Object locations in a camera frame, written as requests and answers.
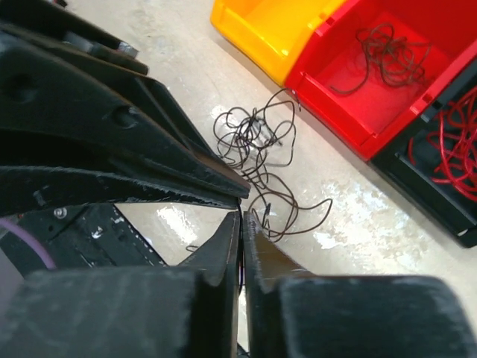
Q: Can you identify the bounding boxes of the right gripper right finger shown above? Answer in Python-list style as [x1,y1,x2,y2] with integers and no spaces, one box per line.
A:
[242,213,476,357]

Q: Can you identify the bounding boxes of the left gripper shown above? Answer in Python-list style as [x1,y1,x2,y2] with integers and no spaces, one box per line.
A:
[1,1,250,197]

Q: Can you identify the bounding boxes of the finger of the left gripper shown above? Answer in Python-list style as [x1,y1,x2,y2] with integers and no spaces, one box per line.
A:
[1,166,246,216]

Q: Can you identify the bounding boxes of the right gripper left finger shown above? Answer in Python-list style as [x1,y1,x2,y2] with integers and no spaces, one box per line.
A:
[1,212,240,357]

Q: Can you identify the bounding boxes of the red brown cable bundle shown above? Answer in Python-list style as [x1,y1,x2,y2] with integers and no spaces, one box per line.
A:
[212,88,333,243]

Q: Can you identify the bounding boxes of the black plastic bin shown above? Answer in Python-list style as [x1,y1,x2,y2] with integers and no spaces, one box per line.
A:
[370,60,476,248]

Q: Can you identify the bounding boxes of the red plastic bin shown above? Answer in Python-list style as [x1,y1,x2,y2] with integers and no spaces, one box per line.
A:
[285,1,476,160]

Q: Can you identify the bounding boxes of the orange plastic bin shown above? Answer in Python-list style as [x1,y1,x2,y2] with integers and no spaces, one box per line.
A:
[210,0,344,86]

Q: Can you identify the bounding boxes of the small brown cable clump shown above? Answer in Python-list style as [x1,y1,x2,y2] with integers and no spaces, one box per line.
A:
[330,22,432,95]

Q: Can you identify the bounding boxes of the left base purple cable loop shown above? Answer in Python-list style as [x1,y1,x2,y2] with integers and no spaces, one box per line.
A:
[0,218,57,270]

